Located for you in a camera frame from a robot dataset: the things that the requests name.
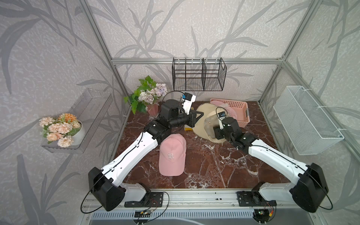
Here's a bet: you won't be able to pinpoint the beige baseball cap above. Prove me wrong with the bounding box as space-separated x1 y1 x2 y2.
193 103 226 143

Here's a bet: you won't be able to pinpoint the pink baseball cap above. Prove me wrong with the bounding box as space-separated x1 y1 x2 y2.
159 134 187 177

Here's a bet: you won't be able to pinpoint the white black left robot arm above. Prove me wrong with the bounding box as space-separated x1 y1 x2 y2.
88 94 203 212

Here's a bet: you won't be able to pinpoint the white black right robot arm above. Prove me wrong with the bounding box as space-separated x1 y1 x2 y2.
213 117 329 213

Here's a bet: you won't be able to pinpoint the pink cap in basket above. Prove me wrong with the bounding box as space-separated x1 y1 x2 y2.
210 100 237 120

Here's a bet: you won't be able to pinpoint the yellow white work gloves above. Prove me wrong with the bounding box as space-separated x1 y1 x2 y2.
184 126 193 131

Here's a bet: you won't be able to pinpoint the pink glass vase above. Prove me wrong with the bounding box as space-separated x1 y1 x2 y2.
146 103 159 118

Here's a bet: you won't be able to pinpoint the pink plastic basket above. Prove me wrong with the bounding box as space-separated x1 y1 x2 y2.
210 98 250 128

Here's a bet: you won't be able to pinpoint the green and lilac flower bouquet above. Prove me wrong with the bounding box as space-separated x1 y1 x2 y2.
124 76 168 114

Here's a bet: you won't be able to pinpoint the white pot peach flowers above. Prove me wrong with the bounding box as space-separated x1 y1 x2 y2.
39 113 86 148

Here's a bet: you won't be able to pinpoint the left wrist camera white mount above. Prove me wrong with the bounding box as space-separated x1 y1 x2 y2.
182 92 196 115

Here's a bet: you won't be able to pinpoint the black wire wall basket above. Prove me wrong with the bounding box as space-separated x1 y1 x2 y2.
172 58 227 92

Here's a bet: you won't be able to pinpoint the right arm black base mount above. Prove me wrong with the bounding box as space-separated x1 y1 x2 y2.
236 191 277 207

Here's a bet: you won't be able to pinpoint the white mesh wall basket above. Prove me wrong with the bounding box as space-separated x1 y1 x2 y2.
273 86 344 155

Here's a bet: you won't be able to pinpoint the clear acrylic wall shelf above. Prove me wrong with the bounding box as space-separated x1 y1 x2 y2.
41 88 113 154

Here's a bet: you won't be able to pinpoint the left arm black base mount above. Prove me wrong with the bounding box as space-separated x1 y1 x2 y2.
124 192 164 208

